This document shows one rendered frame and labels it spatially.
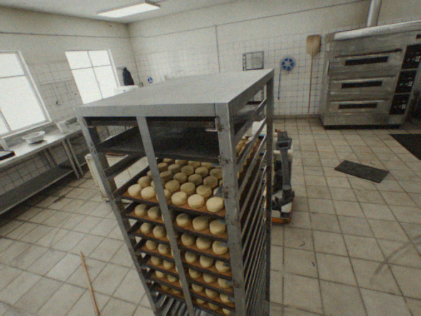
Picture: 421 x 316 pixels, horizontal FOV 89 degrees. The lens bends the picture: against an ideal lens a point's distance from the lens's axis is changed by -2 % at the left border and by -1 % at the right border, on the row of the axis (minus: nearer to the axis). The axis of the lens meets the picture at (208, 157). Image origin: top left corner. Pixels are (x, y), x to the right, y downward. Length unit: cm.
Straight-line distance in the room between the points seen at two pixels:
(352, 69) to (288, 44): 170
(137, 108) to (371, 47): 522
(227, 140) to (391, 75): 533
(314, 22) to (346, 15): 65
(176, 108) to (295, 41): 590
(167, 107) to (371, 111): 544
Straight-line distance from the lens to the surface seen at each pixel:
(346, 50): 544
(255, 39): 635
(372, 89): 565
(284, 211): 260
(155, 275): 113
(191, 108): 48
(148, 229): 90
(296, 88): 642
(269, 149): 114
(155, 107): 54
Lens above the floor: 191
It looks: 26 degrees down
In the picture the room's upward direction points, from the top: 7 degrees counter-clockwise
